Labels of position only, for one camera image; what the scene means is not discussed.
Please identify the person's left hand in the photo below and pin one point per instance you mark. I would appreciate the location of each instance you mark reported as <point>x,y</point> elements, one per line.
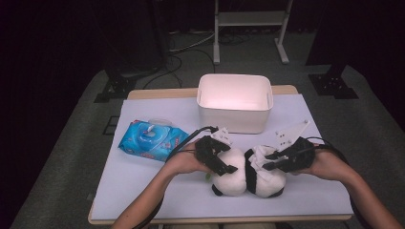
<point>184,160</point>

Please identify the black stand base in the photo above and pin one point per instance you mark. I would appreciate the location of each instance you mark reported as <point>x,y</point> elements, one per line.
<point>332,86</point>
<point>116,90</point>

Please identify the light wooden table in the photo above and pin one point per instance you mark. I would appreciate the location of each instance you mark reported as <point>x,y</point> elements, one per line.
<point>159,93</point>

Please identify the person's right hand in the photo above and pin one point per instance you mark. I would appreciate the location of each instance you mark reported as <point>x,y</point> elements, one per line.
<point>331,163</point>

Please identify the white wet wipe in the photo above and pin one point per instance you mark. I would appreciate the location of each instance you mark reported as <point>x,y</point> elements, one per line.
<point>259,159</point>

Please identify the white metal stand frame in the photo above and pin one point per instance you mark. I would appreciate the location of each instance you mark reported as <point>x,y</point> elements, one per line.
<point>250,18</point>

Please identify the blue wet wipes pack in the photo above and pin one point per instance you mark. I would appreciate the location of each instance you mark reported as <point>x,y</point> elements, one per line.
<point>149,140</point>

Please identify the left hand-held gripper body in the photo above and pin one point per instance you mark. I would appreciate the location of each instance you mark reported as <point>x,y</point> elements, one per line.
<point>205,151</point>

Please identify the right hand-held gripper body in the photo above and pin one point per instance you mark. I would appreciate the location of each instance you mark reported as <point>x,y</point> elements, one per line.
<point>299,156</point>

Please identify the black square floor hatch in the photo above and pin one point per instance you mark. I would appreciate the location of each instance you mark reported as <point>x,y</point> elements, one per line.
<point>111,125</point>

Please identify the panda plush toy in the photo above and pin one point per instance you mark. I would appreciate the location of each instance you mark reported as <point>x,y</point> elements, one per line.
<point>232,184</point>

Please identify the white storage box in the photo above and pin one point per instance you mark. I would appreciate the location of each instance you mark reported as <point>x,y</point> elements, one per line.
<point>234,117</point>

